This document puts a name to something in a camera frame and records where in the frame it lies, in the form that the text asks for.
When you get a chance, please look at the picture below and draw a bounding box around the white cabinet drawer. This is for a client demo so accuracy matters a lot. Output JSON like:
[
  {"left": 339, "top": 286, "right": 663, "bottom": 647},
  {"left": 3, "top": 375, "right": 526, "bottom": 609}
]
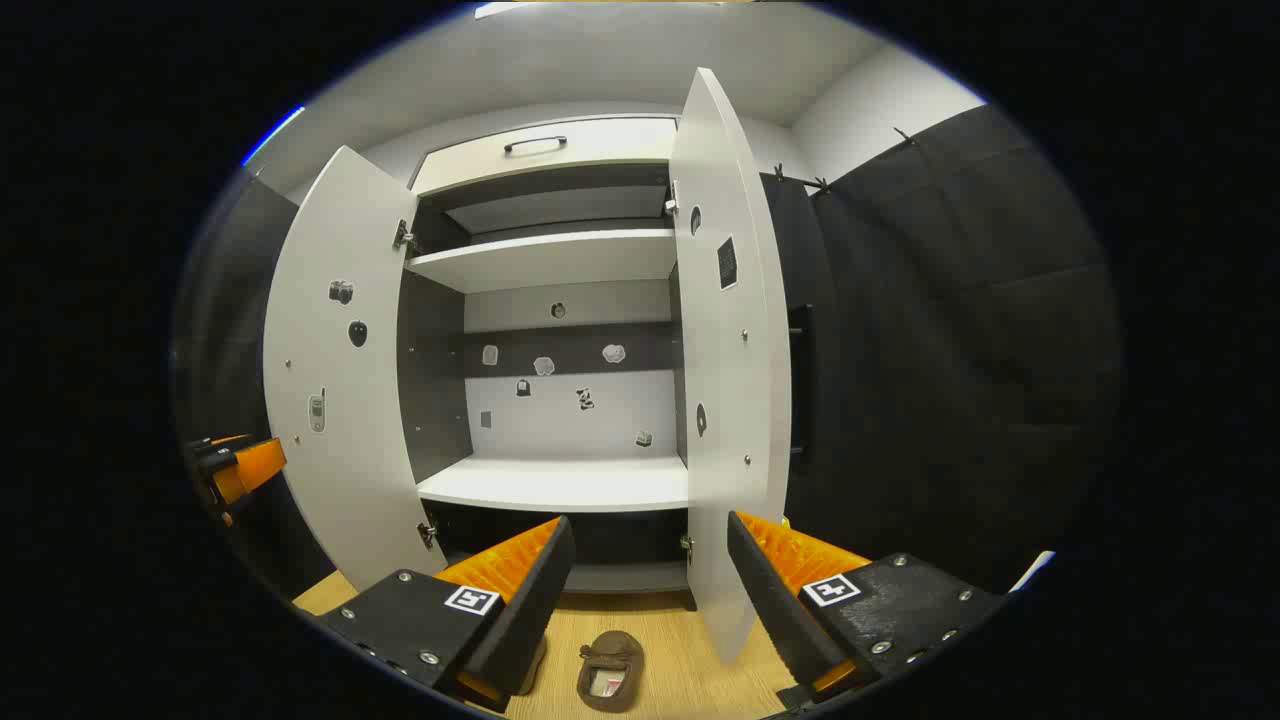
[{"left": 410, "top": 116, "right": 681, "bottom": 197}]

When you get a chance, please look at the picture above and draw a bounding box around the white cabinet shelf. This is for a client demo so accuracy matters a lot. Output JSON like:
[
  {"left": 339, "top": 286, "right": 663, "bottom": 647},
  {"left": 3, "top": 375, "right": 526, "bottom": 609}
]
[
  {"left": 417, "top": 455, "right": 691, "bottom": 513},
  {"left": 405, "top": 228, "right": 679, "bottom": 294}
]

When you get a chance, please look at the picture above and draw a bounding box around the white cabinet door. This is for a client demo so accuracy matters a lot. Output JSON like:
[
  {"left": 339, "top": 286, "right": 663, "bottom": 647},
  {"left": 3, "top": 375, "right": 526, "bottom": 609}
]
[
  {"left": 262, "top": 146, "right": 448, "bottom": 593},
  {"left": 668, "top": 67, "right": 793, "bottom": 666}
]

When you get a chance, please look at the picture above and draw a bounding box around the white shoe cabinet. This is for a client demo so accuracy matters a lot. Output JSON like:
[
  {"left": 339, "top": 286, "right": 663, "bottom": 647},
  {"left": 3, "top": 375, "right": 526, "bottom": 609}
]
[{"left": 397, "top": 113, "right": 698, "bottom": 611}]

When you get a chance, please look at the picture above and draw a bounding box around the brown fuzzy shoe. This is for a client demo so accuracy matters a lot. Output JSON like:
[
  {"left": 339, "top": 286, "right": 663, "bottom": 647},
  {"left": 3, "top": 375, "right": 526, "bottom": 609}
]
[{"left": 577, "top": 630, "right": 646, "bottom": 713}]

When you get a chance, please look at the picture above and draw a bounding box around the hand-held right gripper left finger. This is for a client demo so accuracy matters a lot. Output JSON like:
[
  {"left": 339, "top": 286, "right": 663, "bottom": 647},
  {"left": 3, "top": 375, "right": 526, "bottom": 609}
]
[{"left": 315, "top": 515, "right": 578, "bottom": 715}]

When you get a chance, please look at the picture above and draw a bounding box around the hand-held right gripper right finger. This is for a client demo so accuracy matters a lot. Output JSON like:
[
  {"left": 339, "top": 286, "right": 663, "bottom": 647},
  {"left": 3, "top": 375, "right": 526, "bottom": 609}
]
[{"left": 727, "top": 510, "right": 1006, "bottom": 707}]

